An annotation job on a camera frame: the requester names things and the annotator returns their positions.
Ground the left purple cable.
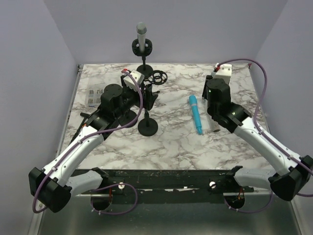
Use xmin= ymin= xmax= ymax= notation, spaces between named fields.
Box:
xmin=32 ymin=70 xmax=144 ymax=213

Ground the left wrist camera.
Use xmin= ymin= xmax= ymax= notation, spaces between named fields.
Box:
xmin=122 ymin=69 xmax=144 ymax=91

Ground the glitter microphone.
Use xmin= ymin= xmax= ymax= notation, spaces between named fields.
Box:
xmin=210 ymin=120 xmax=220 ymax=133

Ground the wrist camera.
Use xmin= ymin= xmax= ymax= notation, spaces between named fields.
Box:
xmin=211 ymin=63 xmax=232 ymax=84
xmin=122 ymin=69 xmax=144 ymax=91

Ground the black front mounting rail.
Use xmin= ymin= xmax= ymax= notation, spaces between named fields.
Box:
xmin=86 ymin=168 xmax=257 ymax=205

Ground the silver microphone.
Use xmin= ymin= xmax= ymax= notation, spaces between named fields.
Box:
xmin=136 ymin=22 xmax=147 ymax=53

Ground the blue microphone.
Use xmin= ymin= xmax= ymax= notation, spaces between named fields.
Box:
xmin=189 ymin=95 xmax=203 ymax=135

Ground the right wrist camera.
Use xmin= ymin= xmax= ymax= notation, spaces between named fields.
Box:
xmin=211 ymin=63 xmax=232 ymax=84

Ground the black tripod shock-mount stand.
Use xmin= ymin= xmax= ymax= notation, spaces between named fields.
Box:
xmin=144 ymin=70 xmax=168 ymax=86

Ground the black round-base clip stand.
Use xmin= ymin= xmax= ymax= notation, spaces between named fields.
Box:
xmin=137 ymin=92 xmax=158 ymax=137

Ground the black round-base shock-mount stand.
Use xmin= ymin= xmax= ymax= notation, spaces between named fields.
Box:
xmin=132 ymin=39 xmax=154 ymax=78

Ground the clear plastic screw box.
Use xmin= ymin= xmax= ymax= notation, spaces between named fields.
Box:
xmin=85 ymin=85 xmax=105 ymax=107

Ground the black T-handle tool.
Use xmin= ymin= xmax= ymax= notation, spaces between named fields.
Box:
xmin=69 ymin=112 xmax=94 ymax=143

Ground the black round-base holder stand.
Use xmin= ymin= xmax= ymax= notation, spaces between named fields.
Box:
xmin=119 ymin=110 xmax=137 ymax=128

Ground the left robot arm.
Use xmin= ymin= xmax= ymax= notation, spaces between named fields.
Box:
xmin=28 ymin=84 xmax=158 ymax=213

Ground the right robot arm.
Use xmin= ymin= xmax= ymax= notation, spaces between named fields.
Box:
xmin=202 ymin=75 xmax=313 ymax=201

